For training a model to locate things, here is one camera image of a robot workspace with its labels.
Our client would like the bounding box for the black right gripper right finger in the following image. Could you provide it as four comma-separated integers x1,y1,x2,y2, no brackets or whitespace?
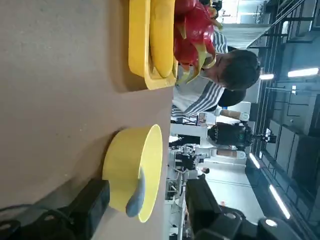
186,178,302,240

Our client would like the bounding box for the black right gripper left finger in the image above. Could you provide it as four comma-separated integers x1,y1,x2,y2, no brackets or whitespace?
0,178,111,240

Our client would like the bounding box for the light blue plastic spoon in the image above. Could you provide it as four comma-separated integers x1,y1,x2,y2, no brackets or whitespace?
125,166,147,218

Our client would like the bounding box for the yellow bowl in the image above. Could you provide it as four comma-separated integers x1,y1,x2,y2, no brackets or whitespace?
101,123,164,224

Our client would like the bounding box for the person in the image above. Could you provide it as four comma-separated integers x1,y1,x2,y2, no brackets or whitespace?
170,31,261,119
198,166,211,180

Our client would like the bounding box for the black and white background robot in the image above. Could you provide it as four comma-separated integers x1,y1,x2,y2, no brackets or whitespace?
206,106,278,160

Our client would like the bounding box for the red dragon fruit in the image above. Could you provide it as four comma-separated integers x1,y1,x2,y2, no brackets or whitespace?
173,0,223,85

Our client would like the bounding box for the yellow banana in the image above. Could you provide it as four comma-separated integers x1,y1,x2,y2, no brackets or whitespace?
149,0,176,78

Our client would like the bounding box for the yellow plastic tray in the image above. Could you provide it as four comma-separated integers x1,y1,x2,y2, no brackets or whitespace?
128,0,179,91

